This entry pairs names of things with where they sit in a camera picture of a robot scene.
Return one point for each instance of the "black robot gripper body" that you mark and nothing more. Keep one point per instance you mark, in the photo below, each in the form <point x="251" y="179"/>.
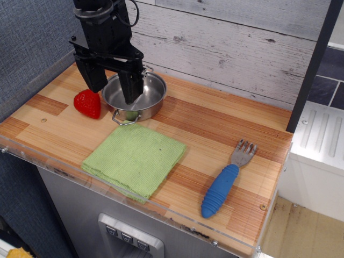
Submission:
<point x="105" y="41"/>

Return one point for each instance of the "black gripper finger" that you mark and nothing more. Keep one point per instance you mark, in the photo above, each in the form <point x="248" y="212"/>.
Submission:
<point x="132" y="83"/>
<point x="93" y="74"/>

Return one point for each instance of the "small silver metal pot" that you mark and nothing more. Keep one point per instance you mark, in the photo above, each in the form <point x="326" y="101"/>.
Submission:
<point x="147" y="99"/>

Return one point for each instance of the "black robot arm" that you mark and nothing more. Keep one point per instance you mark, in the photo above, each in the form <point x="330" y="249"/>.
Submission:
<point x="119" y="6"/>

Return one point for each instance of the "green folded towel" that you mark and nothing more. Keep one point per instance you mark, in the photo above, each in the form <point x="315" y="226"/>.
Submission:
<point x="136" y="159"/>

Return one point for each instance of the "red plastic strawberry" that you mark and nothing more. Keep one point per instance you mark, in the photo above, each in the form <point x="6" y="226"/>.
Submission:
<point x="88" y="103"/>

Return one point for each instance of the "clear acrylic edge guard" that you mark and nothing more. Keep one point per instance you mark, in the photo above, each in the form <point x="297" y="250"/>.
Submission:
<point x="214" y="237"/>

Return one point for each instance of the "grey toy fridge cabinet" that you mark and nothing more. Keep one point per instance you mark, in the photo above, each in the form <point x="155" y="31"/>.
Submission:
<point x="102" y="223"/>

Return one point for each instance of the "yellow object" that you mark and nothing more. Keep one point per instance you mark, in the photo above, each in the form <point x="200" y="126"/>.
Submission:
<point x="18" y="253"/>

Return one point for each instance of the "white toy sink unit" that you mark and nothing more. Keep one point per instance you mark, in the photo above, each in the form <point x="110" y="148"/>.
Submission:
<point x="313" y="173"/>

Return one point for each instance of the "blue-handled metal fork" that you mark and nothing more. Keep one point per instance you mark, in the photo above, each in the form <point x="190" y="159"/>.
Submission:
<point x="221" y="186"/>

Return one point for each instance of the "black vertical post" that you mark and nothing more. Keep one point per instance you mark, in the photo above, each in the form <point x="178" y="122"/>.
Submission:
<point x="317" y="56"/>

